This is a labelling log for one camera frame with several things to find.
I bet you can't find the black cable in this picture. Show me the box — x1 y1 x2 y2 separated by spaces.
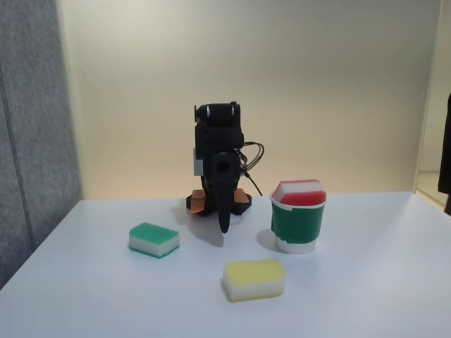
239 141 265 196

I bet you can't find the red sponge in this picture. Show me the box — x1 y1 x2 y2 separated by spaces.
273 180 327 206

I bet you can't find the yellow sponge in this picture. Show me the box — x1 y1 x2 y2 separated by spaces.
221 259 286 303

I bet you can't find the green sponge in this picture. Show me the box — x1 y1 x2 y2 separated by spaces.
128 222 180 260

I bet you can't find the white cup with green tape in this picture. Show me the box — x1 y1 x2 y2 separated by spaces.
269 192 329 256

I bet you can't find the grey felt partition panel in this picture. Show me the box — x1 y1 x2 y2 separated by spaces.
0 0 84 290

